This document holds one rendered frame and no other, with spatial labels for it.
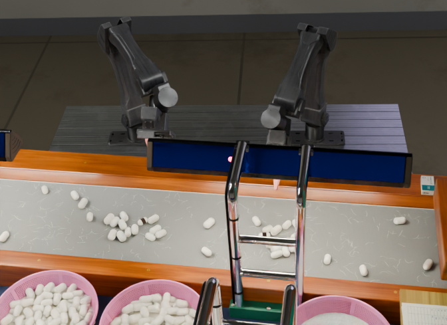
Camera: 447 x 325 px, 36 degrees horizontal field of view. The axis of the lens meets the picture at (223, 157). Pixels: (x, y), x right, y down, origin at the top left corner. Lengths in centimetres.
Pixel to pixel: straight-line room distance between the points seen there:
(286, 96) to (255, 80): 186
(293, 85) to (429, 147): 155
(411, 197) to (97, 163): 94
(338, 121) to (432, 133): 115
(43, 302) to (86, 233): 25
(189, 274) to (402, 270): 55
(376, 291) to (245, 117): 92
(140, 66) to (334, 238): 74
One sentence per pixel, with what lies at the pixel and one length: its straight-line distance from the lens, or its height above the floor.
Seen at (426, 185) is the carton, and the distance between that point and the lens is 204.
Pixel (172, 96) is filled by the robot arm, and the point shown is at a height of 103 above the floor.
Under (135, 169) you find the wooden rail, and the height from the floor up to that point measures 76.
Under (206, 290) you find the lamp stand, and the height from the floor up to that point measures 112.
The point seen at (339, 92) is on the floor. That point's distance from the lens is 374.
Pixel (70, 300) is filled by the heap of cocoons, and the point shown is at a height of 73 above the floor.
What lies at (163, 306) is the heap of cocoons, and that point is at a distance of 179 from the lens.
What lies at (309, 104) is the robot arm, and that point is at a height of 84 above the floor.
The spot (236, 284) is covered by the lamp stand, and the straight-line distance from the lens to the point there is 173.
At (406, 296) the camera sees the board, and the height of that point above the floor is 78.
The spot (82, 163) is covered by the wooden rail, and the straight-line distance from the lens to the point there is 219.
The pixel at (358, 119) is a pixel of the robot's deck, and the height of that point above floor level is 67.
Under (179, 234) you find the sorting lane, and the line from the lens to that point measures 195.
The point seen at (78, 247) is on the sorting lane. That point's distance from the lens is 197.
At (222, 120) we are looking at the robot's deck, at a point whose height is 67.
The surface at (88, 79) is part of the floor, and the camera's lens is 400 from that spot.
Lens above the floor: 215
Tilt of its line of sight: 40 degrees down
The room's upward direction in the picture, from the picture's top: 4 degrees counter-clockwise
